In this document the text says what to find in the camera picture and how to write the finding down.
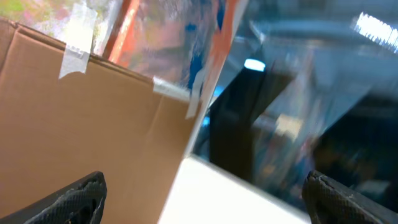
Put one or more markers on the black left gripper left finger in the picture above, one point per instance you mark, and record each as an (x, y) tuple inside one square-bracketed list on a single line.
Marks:
[(81, 202)]

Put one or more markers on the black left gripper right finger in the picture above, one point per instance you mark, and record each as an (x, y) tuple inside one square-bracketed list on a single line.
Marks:
[(328, 201)]

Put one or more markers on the brown cardboard box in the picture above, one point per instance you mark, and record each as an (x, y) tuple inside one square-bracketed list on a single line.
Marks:
[(56, 130)]

